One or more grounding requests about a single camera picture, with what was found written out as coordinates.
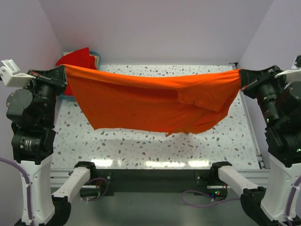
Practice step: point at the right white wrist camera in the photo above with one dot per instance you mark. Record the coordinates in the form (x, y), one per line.
(294, 74)

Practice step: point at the aluminium front rail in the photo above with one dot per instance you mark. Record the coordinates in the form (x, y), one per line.
(59, 176)

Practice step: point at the red t-shirt in basket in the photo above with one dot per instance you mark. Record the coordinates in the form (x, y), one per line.
(80, 56)

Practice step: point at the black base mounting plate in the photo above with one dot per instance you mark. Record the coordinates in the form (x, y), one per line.
(154, 181)

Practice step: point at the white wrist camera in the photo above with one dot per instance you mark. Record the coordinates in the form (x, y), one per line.
(294, 74)
(12, 76)

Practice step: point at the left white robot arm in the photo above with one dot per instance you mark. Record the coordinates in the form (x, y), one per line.
(31, 109)

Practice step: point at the teal plastic basket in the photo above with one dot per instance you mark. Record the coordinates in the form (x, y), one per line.
(97, 58)

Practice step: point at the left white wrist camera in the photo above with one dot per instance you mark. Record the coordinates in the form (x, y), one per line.
(12, 76)

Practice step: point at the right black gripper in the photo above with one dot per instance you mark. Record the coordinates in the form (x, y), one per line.
(249, 78)

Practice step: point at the orange t-shirt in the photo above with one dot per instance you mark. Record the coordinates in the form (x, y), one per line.
(179, 104)

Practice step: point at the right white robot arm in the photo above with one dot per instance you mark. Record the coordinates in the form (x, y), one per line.
(278, 94)

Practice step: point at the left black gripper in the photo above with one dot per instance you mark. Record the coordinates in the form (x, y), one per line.
(57, 76)

